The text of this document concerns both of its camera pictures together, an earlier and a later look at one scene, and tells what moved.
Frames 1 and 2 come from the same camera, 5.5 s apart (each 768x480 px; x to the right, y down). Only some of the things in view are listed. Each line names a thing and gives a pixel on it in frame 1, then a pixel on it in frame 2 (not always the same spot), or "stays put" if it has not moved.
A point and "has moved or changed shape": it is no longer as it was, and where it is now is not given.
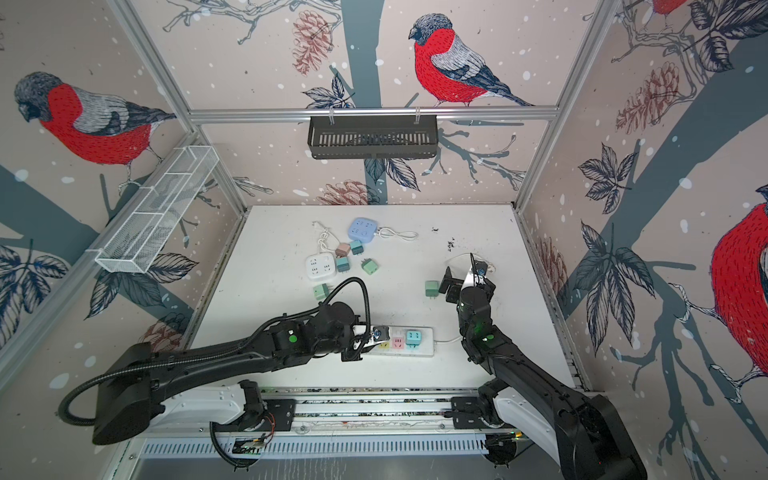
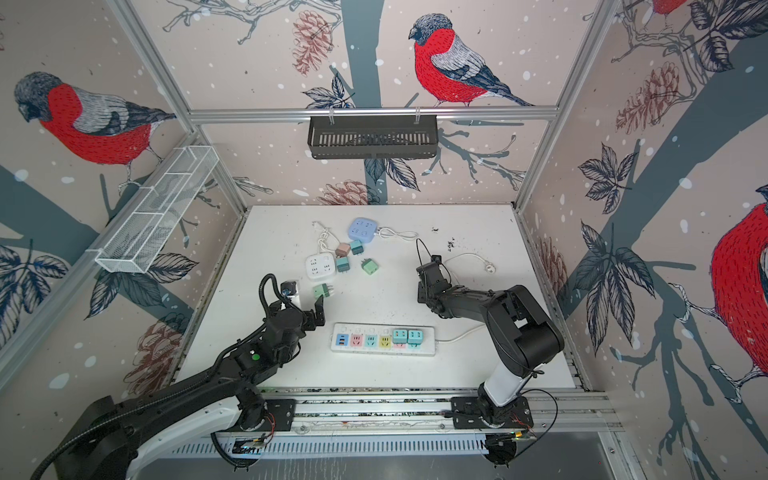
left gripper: [355, 355] -> [311, 321]
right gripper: [457, 286] -> [422, 291]
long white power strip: [397, 346] stays put
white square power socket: [320, 266] stays put
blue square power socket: [363, 229] stays put
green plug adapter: [432, 288] has moved or changed shape
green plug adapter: [321, 291] stays put
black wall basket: [372, 137] stays put
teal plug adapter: [413, 337] stays put
